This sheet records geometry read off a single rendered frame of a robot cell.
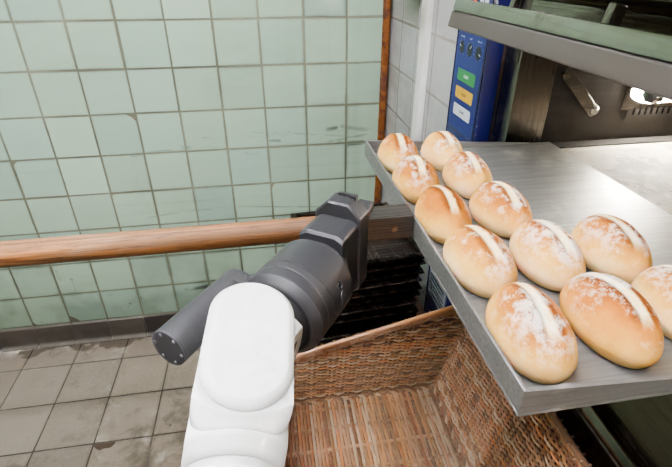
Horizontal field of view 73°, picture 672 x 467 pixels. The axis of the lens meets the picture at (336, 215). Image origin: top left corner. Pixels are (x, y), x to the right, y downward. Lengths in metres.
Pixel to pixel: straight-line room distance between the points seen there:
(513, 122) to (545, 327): 0.60
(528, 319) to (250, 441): 0.23
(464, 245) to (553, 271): 0.09
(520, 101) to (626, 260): 0.47
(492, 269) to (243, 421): 0.27
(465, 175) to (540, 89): 0.33
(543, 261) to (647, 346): 0.12
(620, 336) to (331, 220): 0.28
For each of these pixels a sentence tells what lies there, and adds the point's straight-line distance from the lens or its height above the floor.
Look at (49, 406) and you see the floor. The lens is 2.19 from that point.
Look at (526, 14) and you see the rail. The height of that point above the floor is 1.44.
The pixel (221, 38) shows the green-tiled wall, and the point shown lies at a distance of 1.70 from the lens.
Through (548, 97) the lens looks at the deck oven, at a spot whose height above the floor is 1.27.
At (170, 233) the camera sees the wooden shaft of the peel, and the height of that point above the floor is 1.22.
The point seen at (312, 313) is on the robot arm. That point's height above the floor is 1.23.
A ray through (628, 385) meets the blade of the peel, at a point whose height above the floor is 1.21.
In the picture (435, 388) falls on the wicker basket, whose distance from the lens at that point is 1.20.
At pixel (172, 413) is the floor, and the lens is 1.98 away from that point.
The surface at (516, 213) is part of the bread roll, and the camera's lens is 0.58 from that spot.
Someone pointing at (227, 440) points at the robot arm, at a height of 1.24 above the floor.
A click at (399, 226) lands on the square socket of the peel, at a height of 1.21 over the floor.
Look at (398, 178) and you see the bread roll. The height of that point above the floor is 1.22.
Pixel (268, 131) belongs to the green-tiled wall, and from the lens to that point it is 1.78.
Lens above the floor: 1.49
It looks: 29 degrees down
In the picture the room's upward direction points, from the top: straight up
